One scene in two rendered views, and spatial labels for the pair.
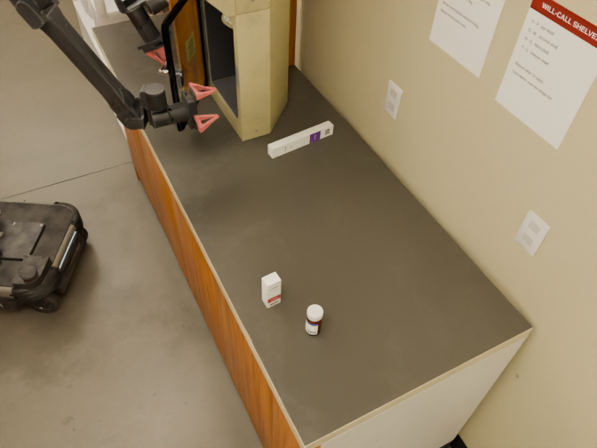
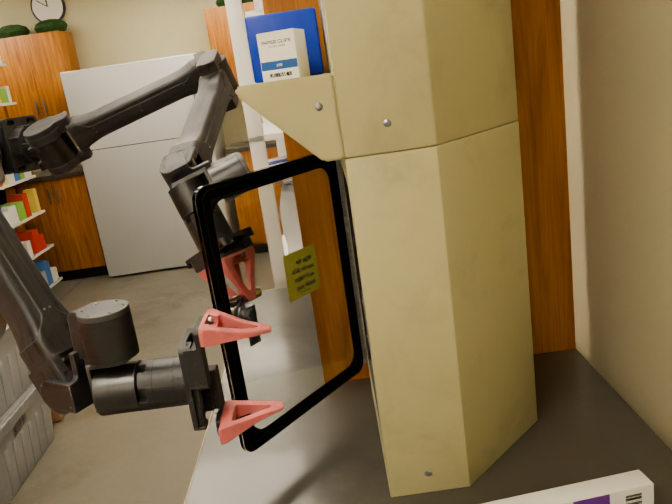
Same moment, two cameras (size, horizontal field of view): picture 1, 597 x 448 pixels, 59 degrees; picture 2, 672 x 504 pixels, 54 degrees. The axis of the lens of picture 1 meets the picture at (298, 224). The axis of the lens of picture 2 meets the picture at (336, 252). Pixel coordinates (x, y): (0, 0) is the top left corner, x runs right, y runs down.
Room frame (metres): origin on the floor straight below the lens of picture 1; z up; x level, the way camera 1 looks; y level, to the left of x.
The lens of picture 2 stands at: (0.78, -0.16, 1.51)
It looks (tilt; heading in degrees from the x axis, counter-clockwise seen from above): 15 degrees down; 30
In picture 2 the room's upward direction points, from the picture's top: 8 degrees counter-clockwise
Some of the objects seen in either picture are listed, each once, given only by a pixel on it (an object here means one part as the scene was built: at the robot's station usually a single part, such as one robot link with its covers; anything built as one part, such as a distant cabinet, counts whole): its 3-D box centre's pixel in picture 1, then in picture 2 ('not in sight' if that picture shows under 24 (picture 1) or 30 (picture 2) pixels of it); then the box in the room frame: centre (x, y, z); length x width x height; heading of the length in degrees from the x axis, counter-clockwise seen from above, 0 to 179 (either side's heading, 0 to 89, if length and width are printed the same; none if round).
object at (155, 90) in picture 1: (147, 104); (97, 351); (1.25, 0.46, 1.24); 0.12 x 0.09 x 0.11; 90
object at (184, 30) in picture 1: (187, 59); (290, 293); (1.58, 0.40, 1.19); 0.30 x 0.01 x 0.40; 171
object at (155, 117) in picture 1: (159, 115); (121, 382); (1.24, 0.42, 1.21); 0.07 x 0.06 x 0.07; 120
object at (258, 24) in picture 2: not in sight; (286, 47); (1.64, 0.38, 1.56); 0.10 x 0.10 x 0.09; 30
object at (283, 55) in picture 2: not in sight; (283, 55); (1.54, 0.32, 1.54); 0.05 x 0.05 x 0.06; 15
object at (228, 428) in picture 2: (203, 116); (242, 400); (1.31, 0.31, 1.16); 0.09 x 0.07 x 0.07; 120
